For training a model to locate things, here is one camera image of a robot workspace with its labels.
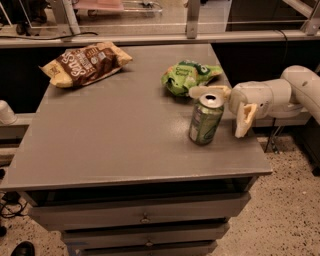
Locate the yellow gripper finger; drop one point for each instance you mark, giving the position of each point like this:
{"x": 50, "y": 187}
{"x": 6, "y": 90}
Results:
{"x": 197, "y": 91}
{"x": 244, "y": 118}

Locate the brown chips bag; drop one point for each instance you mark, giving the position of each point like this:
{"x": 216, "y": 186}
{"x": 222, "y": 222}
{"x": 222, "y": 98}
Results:
{"x": 84, "y": 66}

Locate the grey drawer cabinet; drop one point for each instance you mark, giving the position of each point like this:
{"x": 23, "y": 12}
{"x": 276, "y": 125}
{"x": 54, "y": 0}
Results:
{"x": 95, "y": 160}

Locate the top drawer knob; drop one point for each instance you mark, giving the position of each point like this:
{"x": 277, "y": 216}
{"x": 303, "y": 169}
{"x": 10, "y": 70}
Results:
{"x": 145, "y": 219}

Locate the metal frame post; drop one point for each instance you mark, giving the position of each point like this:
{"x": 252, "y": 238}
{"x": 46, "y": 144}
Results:
{"x": 193, "y": 10}

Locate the black shoe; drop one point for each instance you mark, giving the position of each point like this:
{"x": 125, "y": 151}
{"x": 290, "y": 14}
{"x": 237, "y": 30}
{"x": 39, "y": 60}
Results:
{"x": 25, "y": 248}

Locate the green snack bag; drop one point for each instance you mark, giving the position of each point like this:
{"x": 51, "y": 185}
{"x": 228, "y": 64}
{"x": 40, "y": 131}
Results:
{"x": 183, "y": 76}

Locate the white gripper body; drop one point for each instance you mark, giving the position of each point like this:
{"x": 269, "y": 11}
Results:
{"x": 247, "y": 94}

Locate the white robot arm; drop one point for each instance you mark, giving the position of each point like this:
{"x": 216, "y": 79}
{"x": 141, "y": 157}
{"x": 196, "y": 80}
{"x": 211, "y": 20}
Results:
{"x": 297, "y": 88}

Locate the green soda can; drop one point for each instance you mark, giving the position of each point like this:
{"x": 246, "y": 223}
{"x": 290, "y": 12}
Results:
{"x": 207, "y": 113}

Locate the drawer knob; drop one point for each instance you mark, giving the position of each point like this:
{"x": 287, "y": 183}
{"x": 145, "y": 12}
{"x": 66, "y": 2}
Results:
{"x": 145, "y": 219}
{"x": 149, "y": 243}

